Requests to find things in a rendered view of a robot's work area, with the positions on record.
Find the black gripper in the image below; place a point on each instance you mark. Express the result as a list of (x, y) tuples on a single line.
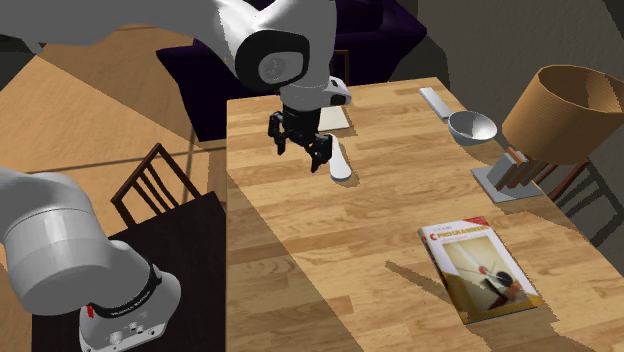
[(301, 124)]

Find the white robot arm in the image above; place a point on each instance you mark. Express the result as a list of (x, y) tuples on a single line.
[(58, 253)]

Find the white flat square pad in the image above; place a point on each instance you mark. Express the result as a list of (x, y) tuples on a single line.
[(334, 118)]

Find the white oblong utensil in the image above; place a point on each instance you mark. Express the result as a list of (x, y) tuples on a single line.
[(340, 166)]

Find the brown wooden chair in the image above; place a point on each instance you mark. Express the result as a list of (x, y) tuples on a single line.
[(146, 183), (347, 66), (592, 204)]

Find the dark purple sofa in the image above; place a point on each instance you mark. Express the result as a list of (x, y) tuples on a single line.
[(204, 83)]

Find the wooden dining table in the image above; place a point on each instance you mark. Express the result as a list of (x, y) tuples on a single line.
[(341, 253)]

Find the white remote control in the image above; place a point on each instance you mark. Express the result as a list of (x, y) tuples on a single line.
[(435, 102)]

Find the dark robot stand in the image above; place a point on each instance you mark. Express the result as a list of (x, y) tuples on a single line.
[(185, 263)]

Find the grey bowl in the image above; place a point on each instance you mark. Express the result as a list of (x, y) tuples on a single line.
[(472, 128)]

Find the book with red-topped cover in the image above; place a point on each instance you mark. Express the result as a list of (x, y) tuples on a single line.
[(487, 273)]

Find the table lamp with tan shade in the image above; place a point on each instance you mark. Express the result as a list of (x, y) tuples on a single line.
[(560, 117)]

